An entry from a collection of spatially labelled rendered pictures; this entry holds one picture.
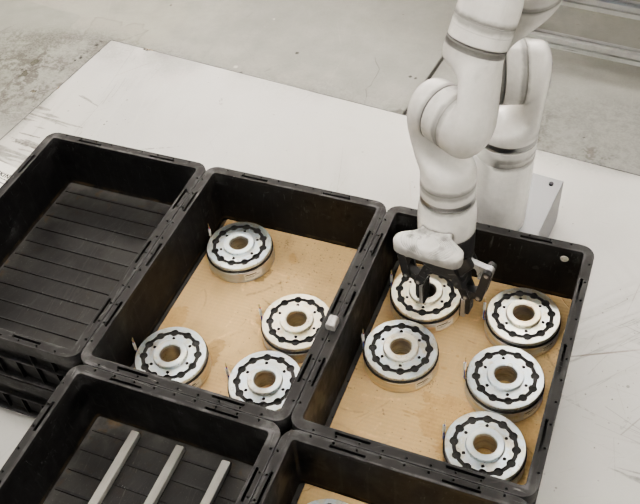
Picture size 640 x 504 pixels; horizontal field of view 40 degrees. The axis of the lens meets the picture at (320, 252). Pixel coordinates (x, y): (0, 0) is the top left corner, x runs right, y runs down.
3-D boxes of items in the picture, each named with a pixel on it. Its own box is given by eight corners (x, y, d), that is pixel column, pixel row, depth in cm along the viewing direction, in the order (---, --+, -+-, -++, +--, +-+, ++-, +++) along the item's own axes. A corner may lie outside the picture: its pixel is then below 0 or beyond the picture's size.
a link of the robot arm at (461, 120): (451, 169, 97) (494, 51, 90) (400, 133, 103) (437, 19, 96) (492, 164, 102) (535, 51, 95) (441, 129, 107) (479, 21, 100)
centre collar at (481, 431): (473, 423, 111) (473, 420, 111) (510, 437, 109) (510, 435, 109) (459, 454, 108) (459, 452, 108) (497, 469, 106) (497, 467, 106)
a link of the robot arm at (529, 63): (549, 24, 123) (534, 121, 136) (482, 26, 124) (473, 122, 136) (559, 62, 117) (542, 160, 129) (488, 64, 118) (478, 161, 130)
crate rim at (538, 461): (390, 214, 131) (390, 203, 129) (594, 259, 122) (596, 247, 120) (287, 435, 107) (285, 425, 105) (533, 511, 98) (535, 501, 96)
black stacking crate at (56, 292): (71, 183, 156) (52, 133, 147) (219, 218, 147) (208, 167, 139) (-70, 355, 131) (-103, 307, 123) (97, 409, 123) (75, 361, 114)
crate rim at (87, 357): (212, 175, 140) (209, 164, 138) (390, 214, 131) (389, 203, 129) (79, 371, 115) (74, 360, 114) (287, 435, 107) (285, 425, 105)
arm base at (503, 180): (477, 191, 149) (486, 111, 136) (531, 204, 146) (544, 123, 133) (461, 227, 143) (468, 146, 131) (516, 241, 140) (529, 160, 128)
